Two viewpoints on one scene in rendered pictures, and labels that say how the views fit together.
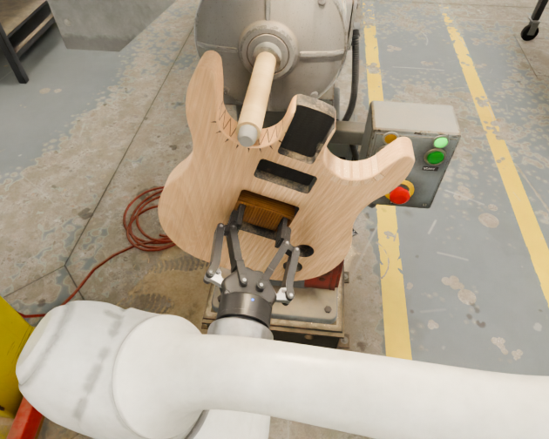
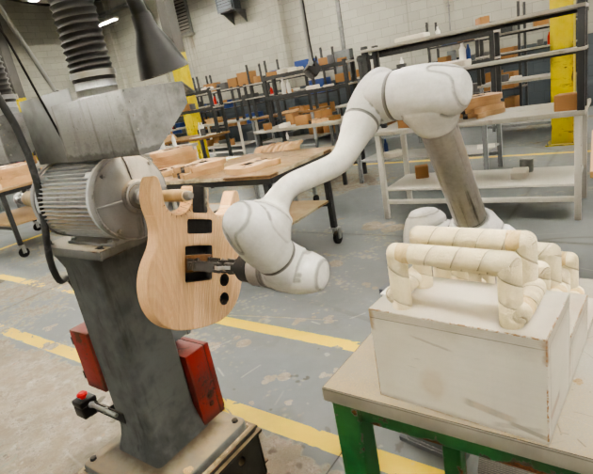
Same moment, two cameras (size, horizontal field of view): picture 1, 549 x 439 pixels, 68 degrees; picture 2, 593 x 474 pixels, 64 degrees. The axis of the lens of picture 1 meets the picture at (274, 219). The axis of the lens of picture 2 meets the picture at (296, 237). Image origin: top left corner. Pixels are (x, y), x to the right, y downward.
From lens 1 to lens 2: 105 cm
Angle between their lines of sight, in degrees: 56
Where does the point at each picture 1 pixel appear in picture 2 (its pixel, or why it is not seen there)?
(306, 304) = (218, 433)
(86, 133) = not seen: outside the picture
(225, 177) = (176, 241)
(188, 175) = (159, 250)
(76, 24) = (144, 143)
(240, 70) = (125, 213)
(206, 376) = (284, 181)
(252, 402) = (298, 179)
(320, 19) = (152, 172)
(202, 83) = (155, 184)
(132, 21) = (162, 135)
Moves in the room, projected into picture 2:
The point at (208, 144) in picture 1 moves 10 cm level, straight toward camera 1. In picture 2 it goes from (164, 221) to (198, 218)
